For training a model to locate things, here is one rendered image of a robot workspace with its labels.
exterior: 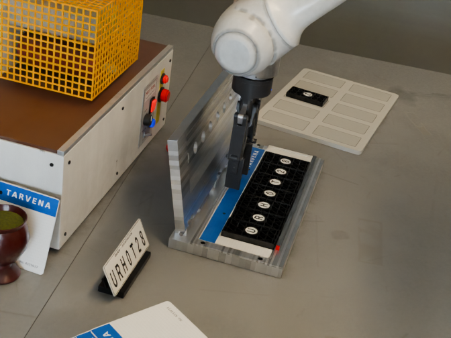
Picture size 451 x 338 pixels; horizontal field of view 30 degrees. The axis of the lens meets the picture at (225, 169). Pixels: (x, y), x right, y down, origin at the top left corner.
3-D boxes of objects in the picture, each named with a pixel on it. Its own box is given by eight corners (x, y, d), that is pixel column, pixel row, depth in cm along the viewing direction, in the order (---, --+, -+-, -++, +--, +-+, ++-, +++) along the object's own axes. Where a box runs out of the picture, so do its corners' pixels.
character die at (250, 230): (273, 250, 149) (274, 244, 149) (221, 235, 151) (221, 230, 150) (279, 236, 153) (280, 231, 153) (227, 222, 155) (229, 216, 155)
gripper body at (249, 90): (240, 60, 161) (233, 104, 165) (229, 75, 154) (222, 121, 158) (278, 68, 160) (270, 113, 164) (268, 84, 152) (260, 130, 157)
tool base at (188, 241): (280, 278, 146) (284, 261, 144) (167, 247, 149) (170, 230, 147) (322, 168, 184) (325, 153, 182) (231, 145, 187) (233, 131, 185)
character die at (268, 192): (290, 210, 162) (291, 205, 161) (241, 198, 164) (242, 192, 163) (295, 198, 166) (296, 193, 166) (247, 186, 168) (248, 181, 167)
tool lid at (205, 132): (177, 140, 139) (166, 139, 140) (185, 239, 147) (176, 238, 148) (242, 55, 177) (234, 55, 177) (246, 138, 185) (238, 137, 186)
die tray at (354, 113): (360, 155, 191) (360, 151, 191) (251, 121, 199) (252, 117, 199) (398, 98, 225) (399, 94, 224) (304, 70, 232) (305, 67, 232)
